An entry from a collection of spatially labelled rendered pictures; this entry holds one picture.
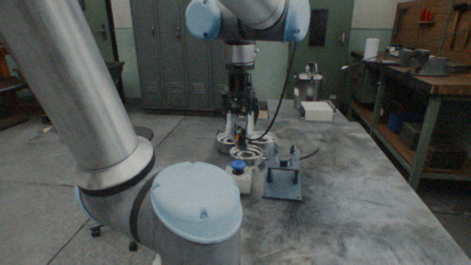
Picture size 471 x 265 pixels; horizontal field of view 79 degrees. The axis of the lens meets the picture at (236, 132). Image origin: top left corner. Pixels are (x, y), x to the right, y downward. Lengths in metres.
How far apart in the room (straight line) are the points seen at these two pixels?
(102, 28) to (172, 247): 4.44
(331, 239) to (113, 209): 0.44
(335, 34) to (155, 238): 3.55
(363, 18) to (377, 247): 3.72
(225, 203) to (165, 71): 3.56
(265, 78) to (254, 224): 3.55
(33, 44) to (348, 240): 0.62
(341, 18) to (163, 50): 2.17
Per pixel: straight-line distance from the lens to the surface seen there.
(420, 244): 0.73
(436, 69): 2.46
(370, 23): 4.25
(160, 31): 3.83
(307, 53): 3.76
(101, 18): 4.72
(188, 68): 3.77
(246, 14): 0.44
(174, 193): 0.37
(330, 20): 3.77
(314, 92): 1.86
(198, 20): 0.56
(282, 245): 0.63
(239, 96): 0.67
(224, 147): 0.97
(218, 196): 0.36
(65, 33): 0.35
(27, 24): 0.35
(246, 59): 0.66
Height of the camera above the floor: 1.23
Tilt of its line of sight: 22 degrees down
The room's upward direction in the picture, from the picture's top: straight up
